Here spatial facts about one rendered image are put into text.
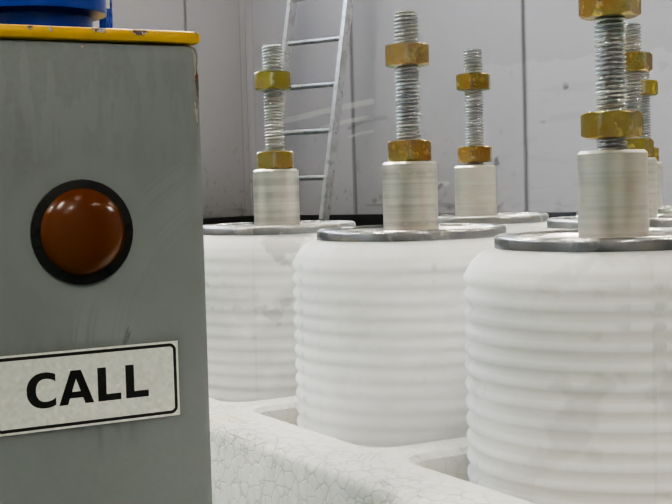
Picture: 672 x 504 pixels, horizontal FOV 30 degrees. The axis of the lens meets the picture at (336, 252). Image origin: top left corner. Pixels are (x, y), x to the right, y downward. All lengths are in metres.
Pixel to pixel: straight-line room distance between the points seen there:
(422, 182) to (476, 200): 0.16
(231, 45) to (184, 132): 8.07
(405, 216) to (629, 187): 0.12
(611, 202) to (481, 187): 0.26
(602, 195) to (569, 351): 0.06
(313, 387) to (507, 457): 0.12
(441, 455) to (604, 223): 0.10
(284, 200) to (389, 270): 0.15
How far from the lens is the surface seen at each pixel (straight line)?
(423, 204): 0.49
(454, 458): 0.44
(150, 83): 0.34
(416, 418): 0.46
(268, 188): 0.59
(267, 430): 0.48
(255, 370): 0.56
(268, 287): 0.56
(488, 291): 0.38
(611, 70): 0.41
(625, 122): 0.40
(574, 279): 0.36
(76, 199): 0.32
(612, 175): 0.40
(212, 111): 8.21
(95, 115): 0.33
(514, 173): 7.40
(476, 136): 0.66
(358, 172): 7.96
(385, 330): 0.46
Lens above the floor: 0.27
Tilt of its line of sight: 3 degrees down
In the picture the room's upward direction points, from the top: 2 degrees counter-clockwise
